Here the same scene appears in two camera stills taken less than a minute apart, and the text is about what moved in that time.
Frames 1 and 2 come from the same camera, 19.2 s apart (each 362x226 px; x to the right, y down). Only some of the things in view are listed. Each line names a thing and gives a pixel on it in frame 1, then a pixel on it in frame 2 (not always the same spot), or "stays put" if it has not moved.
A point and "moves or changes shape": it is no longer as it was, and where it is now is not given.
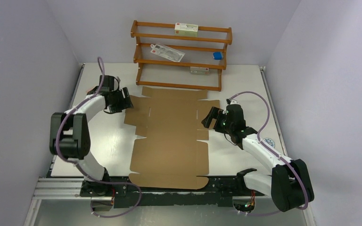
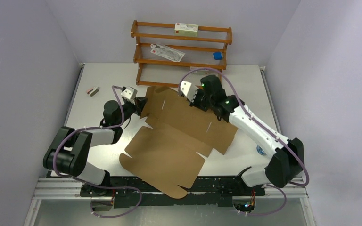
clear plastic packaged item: [167, 52] stays put
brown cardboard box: [170, 154] moves or changes shape
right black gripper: [212, 114] -> [194, 103]
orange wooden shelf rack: [180, 56] stays put
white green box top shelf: [186, 29] stays put
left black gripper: [122, 106] -> [139, 104]
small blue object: [217, 55] stays put
